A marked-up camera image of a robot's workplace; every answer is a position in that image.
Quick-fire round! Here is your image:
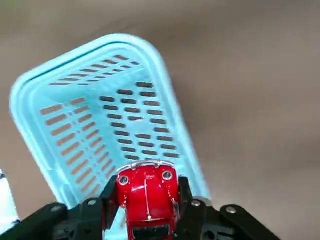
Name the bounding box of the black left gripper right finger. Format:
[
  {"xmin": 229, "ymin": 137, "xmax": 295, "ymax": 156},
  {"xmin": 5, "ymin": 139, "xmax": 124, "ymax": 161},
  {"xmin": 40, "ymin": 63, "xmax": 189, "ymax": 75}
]
[{"xmin": 174, "ymin": 176, "xmax": 281, "ymax": 240}]

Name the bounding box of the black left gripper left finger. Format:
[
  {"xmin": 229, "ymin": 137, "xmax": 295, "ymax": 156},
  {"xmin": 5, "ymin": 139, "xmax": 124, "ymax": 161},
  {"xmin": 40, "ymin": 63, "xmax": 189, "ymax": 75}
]
[{"xmin": 0, "ymin": 174, "xmax": 129, "ymax": 240}]

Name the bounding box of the red toy car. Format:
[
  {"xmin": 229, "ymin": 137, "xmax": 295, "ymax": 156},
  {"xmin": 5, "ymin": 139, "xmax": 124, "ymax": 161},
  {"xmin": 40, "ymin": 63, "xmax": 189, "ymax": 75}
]
[{"xmin": 115, "ymin": 159, "xmax": 181, "ymax": 240}]

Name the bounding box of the light blue plastic basket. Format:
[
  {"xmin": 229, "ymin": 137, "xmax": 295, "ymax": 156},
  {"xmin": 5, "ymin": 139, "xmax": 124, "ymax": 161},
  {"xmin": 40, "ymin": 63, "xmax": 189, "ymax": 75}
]
[{"xmin": 9, "ymin": 33, "xmax": 211, "ymax": 240}]

